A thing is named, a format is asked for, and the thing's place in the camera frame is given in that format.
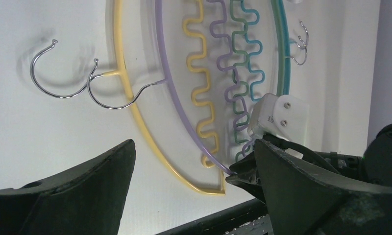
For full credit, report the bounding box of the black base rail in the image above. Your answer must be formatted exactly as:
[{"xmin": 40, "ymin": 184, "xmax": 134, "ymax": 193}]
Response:
[{"xmin": 160, "ymin": 199, "xmax": 274, "ymax": 235}]

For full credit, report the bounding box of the green wire hanger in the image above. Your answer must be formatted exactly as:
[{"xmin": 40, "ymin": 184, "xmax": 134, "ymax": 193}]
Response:
[{"xmin": 225, "ymin": 0, "xmax": 297, "ymax": 161}]

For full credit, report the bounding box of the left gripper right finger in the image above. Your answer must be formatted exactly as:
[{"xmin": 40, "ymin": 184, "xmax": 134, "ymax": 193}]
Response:
[{"xmin": 254, "ymin": 140, "xmax": 392, "ymax": 235}]

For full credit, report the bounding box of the blue wire hanger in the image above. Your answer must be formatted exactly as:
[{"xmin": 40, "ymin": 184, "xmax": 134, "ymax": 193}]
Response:
[{"xmin": 230, "ymin": 0, "xmax": 309, "ymax": 101}]

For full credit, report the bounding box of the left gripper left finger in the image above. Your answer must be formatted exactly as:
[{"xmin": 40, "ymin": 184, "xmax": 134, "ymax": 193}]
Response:
[{"xmin": 0, "ymin": 140, "xmax": 136, "ymax": 235}]

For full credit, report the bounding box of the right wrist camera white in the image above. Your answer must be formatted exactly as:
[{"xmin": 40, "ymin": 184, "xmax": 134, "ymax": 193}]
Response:
[{"xmin": 247, "ymin": 93, "xmax": 310, "ymax": 144}]

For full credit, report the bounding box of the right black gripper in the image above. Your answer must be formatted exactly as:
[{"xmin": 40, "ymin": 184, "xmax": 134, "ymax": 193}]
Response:
[{"xmin": 225, "ymin": 124, "xmax": 392, "ymax": 201}]

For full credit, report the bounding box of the yellow wire hanger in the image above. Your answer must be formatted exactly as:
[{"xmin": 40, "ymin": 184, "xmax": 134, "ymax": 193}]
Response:
[{"xmin": 30, "ymin": 0, "xmax": 225, "ymax": 196}]

